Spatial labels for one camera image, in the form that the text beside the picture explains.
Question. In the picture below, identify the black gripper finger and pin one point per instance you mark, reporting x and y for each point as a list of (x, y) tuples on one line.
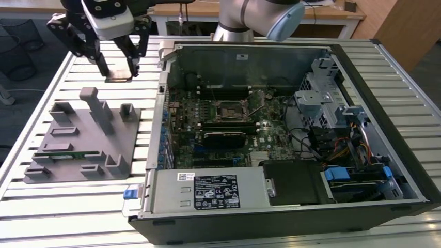
[(143, 38), (68, 36)]

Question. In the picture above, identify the silver CPU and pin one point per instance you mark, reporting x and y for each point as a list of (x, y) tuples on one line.
[(119, 75)]

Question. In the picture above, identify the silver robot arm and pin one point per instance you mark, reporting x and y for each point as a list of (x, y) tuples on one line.
[(233, 15)]

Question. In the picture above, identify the CPU socket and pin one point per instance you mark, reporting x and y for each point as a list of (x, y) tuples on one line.
[(229, 111)]

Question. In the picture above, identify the black mesh waste basket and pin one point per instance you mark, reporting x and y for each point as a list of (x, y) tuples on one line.
[(24, 31), (15, 62)]

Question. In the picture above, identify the wooden desk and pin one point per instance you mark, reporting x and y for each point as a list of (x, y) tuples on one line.
[(337, 14), (24, 10)]

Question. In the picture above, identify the brown board connector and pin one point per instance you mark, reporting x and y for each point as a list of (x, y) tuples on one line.
[(175, 104)]

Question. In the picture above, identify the white desk leg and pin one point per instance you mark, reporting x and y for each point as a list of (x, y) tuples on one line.
[(4, 96)]

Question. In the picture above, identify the black RAM slot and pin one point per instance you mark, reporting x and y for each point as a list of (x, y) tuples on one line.
[(229, 126), (224, 88), (224, 91), (224, 98), (229, 123), (224, 94), (229, 129)]

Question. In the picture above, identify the grey parts rack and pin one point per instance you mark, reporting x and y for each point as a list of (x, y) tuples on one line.
[(89, 144)]

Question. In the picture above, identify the green RAM stick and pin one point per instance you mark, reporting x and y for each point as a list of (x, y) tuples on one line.
[(80, 154)]

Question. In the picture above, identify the black graphics card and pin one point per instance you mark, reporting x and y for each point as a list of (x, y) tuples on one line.
[(224, 142)]

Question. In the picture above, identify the green motherboard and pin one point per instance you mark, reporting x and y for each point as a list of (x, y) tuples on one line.
[(276, 129)]

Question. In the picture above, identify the black expansion slot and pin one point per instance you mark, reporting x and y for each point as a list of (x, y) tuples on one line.
[(213, 162)]

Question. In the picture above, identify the silver drive cage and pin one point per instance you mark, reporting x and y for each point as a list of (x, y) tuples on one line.
[(308, 100)]

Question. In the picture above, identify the silver chipset heat sink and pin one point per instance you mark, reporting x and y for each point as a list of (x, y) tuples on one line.
[(260, 158)]

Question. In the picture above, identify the silver power supply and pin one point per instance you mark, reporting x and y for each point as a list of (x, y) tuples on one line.
[(165, 191)]

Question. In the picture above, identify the blue case latch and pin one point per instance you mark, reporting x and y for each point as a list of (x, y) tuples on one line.
[(129, 194)]

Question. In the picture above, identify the small black box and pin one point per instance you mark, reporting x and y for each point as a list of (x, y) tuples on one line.
[(350, 7)]

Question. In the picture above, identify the black plastic shroud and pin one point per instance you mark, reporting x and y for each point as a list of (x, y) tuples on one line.
[(296, 183)]

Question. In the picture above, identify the blue disk carrier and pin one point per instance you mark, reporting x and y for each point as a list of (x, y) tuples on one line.
[(337, 174)]

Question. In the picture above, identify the wooden cabinet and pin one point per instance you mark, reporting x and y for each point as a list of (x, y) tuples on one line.
[(409, 31)]

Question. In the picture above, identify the grey metal brace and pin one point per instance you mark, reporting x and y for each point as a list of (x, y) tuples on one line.
[(372, 142)]

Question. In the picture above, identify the black PC case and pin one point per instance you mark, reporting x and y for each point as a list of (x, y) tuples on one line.
[(276, 227)]

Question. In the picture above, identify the blue bay latch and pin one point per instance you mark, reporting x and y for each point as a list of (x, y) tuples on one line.
[(386, 172)]

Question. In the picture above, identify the metal disk bay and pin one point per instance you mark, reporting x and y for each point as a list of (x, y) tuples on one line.
[(392, 188)]

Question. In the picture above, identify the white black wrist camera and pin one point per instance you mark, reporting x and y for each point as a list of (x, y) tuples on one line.
[(113, 24)]

